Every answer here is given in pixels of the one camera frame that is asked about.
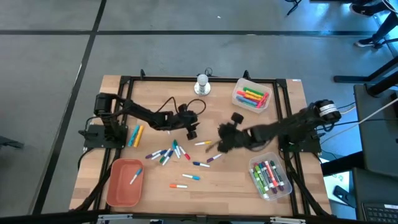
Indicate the black frame clamp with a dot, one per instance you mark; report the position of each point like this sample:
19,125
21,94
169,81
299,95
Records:
246,74
142,74

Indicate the orange plastic bin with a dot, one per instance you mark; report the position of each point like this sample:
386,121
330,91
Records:
119,193

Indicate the red cap fine marker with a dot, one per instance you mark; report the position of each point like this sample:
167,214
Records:
185,153

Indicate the blue highlighter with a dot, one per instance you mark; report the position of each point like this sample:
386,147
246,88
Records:
133,136
245,101

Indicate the orange cap fine marker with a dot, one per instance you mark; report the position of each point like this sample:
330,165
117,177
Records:
178,186

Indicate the silver aluminium bracket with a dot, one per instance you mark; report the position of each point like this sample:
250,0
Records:
287,220
115,216

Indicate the white bulb chrome lamp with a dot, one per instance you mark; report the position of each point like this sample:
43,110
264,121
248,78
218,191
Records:
202,79

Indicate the dark green marker white cap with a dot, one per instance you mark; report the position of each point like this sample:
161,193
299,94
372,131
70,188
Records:
276,172

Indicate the green cap fine marker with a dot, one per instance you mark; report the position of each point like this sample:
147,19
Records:
164,156

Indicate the black desk leg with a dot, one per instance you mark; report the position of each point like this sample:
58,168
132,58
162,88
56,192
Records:
351,78

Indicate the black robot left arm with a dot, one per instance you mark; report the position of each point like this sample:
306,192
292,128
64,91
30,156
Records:
143,115

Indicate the light blue cap fine marker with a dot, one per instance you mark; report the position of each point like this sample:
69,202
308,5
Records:
191,176
136,176
178,152

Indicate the red highlighter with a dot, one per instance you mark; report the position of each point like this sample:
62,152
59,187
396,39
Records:
263,100

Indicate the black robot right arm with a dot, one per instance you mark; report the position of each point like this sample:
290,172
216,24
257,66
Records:
289,126

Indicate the person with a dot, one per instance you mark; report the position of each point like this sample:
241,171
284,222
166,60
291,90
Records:
363,43

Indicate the grey chair leg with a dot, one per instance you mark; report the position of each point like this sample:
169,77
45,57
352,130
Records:
9,143

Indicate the yellow highlighter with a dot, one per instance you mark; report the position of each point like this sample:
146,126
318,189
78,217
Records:
138,136
253,95

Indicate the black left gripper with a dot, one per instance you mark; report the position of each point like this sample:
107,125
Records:
183,120

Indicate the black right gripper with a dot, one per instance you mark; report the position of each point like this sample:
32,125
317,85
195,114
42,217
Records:
233,137

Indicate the yellow cap fine marker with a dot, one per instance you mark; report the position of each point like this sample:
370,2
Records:
202,143

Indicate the purple cap fine marker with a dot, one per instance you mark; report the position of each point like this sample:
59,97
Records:
214,158

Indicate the teal cap fine marker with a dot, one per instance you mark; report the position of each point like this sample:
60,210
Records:
175,146

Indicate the dark grey desk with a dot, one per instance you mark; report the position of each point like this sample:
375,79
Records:
376,140

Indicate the green highlighter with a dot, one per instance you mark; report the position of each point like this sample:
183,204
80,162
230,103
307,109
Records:
253,91

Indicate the green cap dry-erase marker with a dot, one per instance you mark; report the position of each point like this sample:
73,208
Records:
258,174

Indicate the small blue object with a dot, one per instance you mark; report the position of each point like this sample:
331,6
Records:
153,154

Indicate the black keyboard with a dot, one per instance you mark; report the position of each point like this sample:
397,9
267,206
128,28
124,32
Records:
381,214

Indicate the orange marker white cap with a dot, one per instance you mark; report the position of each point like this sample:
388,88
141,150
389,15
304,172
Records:
271,174

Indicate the translucent plastic container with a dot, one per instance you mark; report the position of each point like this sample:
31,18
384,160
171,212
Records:
286,189
248,84

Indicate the black handheld device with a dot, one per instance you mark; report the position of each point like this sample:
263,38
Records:
343,194

